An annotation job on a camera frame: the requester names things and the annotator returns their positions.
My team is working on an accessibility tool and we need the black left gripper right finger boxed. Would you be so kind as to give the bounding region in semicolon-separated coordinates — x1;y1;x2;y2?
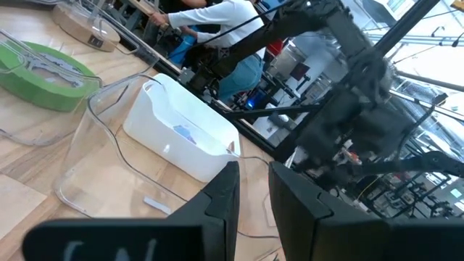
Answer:
268;161;392;261

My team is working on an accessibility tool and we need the person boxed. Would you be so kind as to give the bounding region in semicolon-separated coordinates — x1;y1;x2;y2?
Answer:
149;0;268;103

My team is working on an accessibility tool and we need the white plastic bin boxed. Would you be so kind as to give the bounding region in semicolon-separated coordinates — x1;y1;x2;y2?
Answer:
122;72;241;183

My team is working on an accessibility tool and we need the white shade wooden base lamp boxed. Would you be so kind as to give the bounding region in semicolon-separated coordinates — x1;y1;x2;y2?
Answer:
49;0;122;53

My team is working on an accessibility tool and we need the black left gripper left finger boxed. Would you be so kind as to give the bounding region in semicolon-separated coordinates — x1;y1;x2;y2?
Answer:
166;161;241;261

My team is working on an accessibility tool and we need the green tape roll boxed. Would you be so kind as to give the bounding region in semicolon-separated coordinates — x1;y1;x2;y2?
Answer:
0;41;103;113

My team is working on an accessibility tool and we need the blue staple remover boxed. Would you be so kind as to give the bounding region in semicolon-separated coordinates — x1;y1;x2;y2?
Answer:
173;124;198;145

